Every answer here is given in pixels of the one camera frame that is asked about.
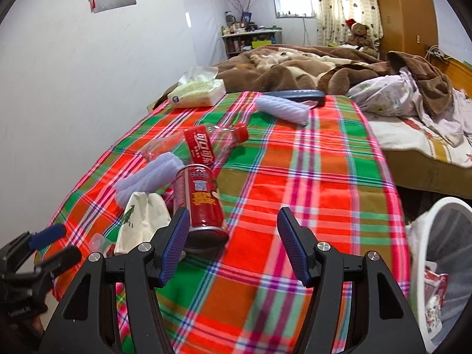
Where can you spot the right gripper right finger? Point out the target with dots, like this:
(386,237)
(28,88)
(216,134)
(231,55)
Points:
(381,320)

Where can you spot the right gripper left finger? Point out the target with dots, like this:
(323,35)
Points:
(86,319)

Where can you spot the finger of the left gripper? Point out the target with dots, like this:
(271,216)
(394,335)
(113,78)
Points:
(48,236)
(60,262)

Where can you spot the clear plastic cup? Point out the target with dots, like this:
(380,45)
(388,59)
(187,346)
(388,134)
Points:
(99,244)

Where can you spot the pink purple milk carton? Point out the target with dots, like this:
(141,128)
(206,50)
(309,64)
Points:
(435,288)

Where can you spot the cream paper bag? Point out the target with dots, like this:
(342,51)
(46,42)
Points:
(144,214)

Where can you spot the lavender towel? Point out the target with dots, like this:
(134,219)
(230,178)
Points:
(155,175)
(282,108)

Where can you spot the red drink can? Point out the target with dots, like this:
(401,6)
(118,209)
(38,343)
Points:
(196,189)

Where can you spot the clear cola bottle red label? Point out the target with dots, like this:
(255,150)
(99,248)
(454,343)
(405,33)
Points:
(205,144)

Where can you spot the white trash bin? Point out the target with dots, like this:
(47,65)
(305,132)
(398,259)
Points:
(440,239)

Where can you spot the person's left hand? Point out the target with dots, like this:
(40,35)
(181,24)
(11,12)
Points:
(24,337)

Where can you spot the plaid red green tablecloth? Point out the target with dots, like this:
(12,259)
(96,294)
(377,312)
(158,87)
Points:
(245,298)

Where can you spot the light pink bedsheet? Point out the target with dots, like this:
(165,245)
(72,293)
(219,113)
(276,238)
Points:
(410,133)

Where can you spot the green tissue pack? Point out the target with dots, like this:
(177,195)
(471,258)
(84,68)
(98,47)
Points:
(198,87)

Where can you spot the white floral pillow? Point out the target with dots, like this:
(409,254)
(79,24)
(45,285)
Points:
(395,95)

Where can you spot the dark blue glasses case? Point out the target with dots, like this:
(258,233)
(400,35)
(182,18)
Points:
(312,98)

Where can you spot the brown fleece blanket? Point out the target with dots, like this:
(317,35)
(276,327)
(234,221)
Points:
(332,70)

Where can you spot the wooden headboard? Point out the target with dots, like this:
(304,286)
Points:
(459,73)

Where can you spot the cluttered shelf unit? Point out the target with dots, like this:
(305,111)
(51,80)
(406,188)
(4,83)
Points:
(245,35)

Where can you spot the teddy bear santa hat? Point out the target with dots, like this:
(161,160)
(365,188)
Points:
(359,37)

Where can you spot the dried branches in vase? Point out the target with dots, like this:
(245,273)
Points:
(241,1)

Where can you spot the wooden wardrobe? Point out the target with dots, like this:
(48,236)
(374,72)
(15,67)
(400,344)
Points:
(409,26)

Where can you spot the patterned curtain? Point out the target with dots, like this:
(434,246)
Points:
(333,15)

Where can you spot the small window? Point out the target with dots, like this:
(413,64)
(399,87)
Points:
(295,8)

